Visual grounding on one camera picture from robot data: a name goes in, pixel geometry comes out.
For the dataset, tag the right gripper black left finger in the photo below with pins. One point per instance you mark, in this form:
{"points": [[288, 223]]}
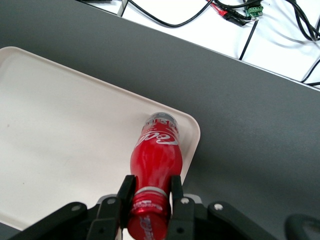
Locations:
{"points": [[126, 197]]}

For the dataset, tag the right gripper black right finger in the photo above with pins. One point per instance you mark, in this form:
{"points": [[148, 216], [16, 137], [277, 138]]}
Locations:
{"points": [[178, 207]]}

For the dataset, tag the red coke bottle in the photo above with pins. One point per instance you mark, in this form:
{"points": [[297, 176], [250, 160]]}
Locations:
{"points": [[155, 160]]}

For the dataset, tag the beige rectangular tray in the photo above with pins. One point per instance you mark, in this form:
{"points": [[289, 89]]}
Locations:
{"points": [[62, 125]]}

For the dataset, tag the green terminal connector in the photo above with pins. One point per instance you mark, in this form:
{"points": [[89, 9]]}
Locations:
{"points": [[255, 11]]}

